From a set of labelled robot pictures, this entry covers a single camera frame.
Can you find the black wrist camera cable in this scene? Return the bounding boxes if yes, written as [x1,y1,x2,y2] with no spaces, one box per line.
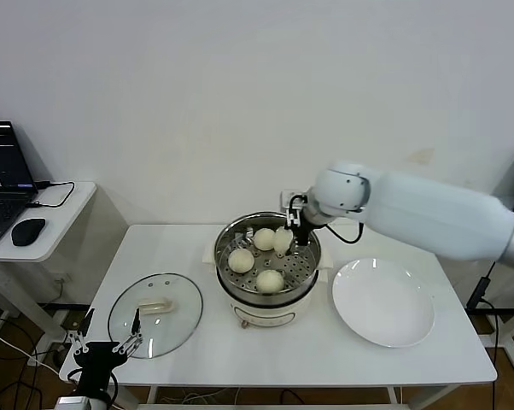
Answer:
[323,215,365,245]

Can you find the black computer mouse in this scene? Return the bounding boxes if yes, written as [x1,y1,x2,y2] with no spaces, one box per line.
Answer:
[11,217,48,247]

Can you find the black floor cable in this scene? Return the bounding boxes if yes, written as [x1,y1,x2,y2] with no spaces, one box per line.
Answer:
[0,305,85,410]

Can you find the stainless steel steamer basket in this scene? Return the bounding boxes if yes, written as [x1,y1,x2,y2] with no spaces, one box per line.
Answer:
[214,210,322,296]

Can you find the black laptop charger cable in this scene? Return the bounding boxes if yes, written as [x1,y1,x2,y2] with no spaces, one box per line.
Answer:
[34,180,77,209]

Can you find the round glass pot lid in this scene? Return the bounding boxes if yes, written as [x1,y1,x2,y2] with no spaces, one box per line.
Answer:
[108,272,205,360]

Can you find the white side table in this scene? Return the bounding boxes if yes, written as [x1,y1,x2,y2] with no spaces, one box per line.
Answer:
[0,181,128,343]
[491,264,514,372]

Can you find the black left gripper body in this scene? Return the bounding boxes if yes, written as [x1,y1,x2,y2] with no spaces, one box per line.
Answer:
[73,342,128,396]

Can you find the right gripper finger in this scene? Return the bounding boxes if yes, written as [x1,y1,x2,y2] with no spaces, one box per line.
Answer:
[284,207,301,256]

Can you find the black cable with adapter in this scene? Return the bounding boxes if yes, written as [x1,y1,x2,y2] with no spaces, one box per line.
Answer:
[465,260,504,355]

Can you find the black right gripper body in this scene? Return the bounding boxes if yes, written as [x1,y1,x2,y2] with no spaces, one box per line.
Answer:
[294,213,314,247]

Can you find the white round plate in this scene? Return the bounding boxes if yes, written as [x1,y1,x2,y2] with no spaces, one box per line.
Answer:
[331,257,436,349]

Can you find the black laptop with keyboard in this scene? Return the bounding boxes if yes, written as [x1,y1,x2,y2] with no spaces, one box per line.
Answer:
[0,120,40,250]

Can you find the cream electric cooking pot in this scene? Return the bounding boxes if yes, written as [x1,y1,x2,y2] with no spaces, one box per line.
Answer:
[201,245,336,331]

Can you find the white floor cable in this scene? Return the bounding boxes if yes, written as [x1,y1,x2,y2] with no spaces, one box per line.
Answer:
[0,323,43,369]

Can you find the white steamed baozi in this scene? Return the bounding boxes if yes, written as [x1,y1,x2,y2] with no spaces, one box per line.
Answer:
[228,249,256,274]
[253,228,277,252]
[273,227,293,256]
[255,269,285,296]

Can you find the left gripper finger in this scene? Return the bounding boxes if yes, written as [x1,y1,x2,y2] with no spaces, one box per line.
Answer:
[67,307,95,355]
[113,307,145,355]

